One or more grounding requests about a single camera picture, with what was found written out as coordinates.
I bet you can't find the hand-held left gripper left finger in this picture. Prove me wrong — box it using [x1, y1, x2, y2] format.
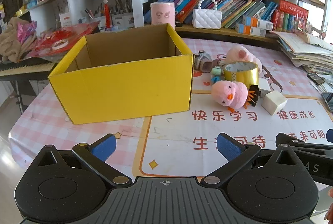
[34, 134, 132, 187]

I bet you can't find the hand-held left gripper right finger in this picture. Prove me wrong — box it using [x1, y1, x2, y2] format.
[201, 132, 299, 185]

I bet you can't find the pink chick plush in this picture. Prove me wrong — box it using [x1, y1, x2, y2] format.
[211, 80, 249, 111]

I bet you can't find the yellow cardboard box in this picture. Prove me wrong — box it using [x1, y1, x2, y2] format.
[48, 23, 194, 125]

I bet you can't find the yellow tape roll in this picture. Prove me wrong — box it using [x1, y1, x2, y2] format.
[223, 61, 260, 87]

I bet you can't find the grey purple toy truck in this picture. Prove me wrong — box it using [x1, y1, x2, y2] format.
[194, 50, 215, 73]

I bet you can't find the pink pig plush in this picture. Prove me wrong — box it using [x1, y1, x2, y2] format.
[225, 45, 263, 72]

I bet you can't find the person's right hand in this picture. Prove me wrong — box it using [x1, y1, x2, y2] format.
[324, 186, 333, 223]

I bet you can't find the small white box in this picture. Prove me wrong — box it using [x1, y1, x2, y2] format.
[261, 90, 288, 116]

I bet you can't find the pink printed table mat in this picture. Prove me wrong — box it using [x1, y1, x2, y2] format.
[8, 38, 333, 180]

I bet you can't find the black smartphone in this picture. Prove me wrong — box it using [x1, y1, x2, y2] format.
[307, 73, 326, 85]

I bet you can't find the black orange hair clip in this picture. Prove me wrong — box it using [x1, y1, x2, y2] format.
[246, 85, 261, 106]

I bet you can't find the stack of papers and booklets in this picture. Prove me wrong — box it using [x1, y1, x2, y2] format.
[276, 31, 333, 75]

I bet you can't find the black keyboard stand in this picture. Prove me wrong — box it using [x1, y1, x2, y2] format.
[10, 78, 29, 114]

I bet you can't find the white tape roll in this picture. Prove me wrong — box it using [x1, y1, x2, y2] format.
[51, 39, 69, 50]

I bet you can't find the black keyboard piano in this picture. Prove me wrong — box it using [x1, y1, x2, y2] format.
[0, 60, 59, 77]

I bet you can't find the pile of red paper decorations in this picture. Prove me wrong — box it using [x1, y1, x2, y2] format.
[26, 21, 101, 58]

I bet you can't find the orange blue white carton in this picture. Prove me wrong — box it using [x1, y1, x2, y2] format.
[235, 22, 267, 37]
[242, 15, 274, 31]

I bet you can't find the row of thick dictionaries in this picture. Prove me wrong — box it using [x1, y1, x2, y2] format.
[271, 0, 310, 32]

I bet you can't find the white holder with tools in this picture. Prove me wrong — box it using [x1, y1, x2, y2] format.
[112, 0, 134, 27]

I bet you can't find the white red label card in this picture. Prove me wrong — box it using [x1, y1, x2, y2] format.
[59, 13, 72, 28]

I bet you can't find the red tassel ornament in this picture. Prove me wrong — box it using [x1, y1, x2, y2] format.
[103, 0, 112, 29]

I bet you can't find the beige blanket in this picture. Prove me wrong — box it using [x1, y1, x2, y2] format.
[0, 17, 37, 63]

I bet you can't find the pink foil ribbon bundle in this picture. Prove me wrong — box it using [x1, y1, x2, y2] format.
[17, 21, 38, 42]

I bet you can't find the row of leaning colourful books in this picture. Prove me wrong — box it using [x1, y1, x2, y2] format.
[144, 0, 279, 29]

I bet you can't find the pink cylindrical canister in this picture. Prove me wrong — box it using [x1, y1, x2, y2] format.
[149, 2, 176, 25]

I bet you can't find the white quilted pearl-handle purse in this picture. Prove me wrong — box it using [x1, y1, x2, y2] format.
[192, 0, 222, 29]

